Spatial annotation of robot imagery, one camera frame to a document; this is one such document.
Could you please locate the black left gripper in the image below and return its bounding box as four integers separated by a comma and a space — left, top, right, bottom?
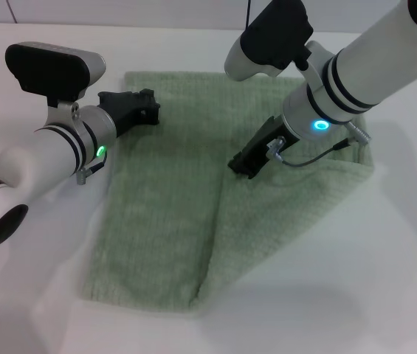
97, 88, 162, 137

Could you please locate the left wrist cable with plug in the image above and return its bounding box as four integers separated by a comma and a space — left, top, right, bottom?
76, 156, 108, 185

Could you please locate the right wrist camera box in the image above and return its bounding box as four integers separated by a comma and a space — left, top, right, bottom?
224, 0, 314, 80

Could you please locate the right wrist cable with plug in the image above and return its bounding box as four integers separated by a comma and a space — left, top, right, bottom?
266, 120, 371, 167

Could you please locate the green terry towel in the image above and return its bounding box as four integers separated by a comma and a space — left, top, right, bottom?
78, 70, 375, 316

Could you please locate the wrist cable with plug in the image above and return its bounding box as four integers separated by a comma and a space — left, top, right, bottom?
266, 120, 371, 167
76, 156, 108, 185

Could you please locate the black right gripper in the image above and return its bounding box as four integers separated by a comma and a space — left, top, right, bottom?
229, 116, 300, 181

